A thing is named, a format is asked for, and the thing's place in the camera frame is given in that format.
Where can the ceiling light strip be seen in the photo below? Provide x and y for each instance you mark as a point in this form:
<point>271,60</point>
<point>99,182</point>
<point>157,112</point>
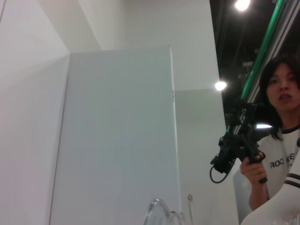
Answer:
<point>264,126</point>

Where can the green ceiling beam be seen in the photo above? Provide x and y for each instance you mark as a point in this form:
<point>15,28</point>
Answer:
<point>269,35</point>

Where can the large round ceiling light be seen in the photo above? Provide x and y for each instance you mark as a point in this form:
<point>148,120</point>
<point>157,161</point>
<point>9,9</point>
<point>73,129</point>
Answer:
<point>242,4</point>

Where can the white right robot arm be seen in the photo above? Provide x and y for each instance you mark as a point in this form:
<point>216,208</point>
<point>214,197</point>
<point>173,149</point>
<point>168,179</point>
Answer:
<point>281,204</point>

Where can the person's hand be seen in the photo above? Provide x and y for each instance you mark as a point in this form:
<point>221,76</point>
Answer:
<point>252,171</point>

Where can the black handheld teleoperation controller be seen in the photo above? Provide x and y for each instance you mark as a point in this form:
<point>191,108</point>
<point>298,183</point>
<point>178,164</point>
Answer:
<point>236,145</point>

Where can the person in white t-shirt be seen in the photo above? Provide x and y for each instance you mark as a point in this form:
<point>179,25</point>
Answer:
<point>283,79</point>

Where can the clear transparent glasses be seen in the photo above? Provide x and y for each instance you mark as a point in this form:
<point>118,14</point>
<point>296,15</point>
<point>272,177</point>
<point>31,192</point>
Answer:
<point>156,201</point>

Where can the white partition board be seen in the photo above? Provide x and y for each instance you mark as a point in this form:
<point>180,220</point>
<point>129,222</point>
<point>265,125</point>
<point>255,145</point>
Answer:
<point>117,140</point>

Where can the small round ceiling light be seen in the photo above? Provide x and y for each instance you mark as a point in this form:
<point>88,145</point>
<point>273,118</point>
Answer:
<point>220,85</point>

